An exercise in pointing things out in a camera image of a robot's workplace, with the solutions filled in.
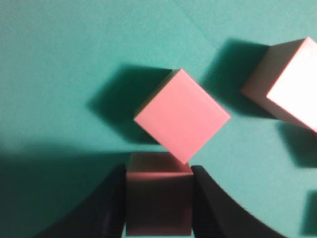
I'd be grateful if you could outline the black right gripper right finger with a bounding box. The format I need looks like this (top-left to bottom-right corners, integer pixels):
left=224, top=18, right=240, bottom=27
left=191, top=165, right=284, bottom=238

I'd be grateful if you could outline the pink cube column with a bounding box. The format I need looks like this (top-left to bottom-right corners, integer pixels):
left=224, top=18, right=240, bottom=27
left=241, top=37, right=317, bottom=132
left=126, top=152, right=194, bottom=237
left=134, top=69, right=230, bottom=164

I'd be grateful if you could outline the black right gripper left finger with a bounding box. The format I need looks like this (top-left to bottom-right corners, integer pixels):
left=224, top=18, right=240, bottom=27
left=37, top=165, right=126, bottom=238

